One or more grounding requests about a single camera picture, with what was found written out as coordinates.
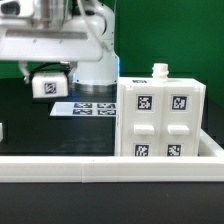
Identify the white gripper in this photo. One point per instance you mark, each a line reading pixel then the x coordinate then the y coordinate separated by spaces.
pixel 19 41

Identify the white cabinet top block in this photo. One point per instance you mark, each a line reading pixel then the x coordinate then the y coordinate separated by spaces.
pixel 49 85

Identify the white cabinet door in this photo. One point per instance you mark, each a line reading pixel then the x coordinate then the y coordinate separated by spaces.
pixel 181 121
pixel 141 121

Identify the white cabinet body box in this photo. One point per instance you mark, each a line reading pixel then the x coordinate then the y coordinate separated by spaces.
pixel 158 79

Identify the white L-shaped fence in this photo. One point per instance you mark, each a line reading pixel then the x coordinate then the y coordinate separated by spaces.
pixel 208 166

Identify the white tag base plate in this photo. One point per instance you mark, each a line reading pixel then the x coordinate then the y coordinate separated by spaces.
pixel 81 109

